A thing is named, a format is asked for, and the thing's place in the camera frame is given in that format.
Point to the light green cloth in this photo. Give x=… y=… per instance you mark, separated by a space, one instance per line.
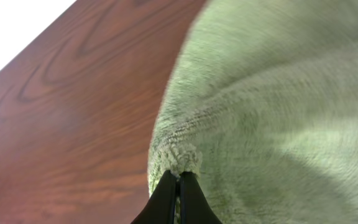
x=263 y=107

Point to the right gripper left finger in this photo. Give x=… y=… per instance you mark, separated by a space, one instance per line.
x=160 y=208

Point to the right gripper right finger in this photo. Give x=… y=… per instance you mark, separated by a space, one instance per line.
x=194 y=208

